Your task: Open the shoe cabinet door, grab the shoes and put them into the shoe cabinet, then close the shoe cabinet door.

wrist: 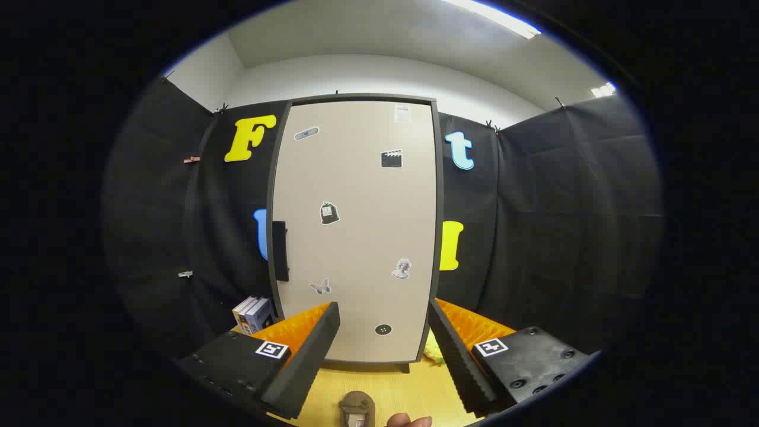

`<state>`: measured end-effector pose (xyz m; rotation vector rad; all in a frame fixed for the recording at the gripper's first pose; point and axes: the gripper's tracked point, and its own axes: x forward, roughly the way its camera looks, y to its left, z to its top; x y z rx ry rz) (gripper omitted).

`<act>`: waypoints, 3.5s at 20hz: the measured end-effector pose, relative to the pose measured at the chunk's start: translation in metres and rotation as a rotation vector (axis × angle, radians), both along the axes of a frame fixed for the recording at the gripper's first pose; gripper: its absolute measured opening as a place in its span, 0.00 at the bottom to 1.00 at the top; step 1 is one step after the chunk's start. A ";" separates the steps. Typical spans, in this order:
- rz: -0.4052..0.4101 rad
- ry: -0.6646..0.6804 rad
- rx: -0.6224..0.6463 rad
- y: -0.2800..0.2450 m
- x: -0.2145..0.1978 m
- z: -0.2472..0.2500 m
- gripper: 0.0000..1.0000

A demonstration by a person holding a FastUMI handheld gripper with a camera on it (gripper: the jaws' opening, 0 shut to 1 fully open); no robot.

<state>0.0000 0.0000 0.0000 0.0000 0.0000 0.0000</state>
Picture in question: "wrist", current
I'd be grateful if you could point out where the blue cover book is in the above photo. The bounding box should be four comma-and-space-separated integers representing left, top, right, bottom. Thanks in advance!
243, 298, 276, 336

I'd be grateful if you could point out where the brown fuzzy shoe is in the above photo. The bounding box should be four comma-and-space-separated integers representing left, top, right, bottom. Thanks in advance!
339, 390, 375, 427

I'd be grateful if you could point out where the yellow-green soft object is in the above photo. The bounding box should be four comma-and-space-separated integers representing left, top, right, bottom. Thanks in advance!
422, 332, 445, 365

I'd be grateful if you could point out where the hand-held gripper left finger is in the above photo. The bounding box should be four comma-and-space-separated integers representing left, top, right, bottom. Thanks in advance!
178, 301, 342, 420

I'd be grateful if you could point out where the black door handle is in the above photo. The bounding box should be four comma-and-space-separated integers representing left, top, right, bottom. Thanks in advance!
272, 221, 290, 282

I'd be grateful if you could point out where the long ceiling light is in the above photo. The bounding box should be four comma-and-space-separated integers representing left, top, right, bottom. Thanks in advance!
442, 0, 541, 39

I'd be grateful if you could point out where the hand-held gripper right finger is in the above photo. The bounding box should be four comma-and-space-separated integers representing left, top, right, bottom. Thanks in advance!
428, 298, 594, 416

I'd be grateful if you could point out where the dark grey shoe cabinet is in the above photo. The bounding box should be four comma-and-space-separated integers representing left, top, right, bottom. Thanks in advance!
267, 94, 445, 373

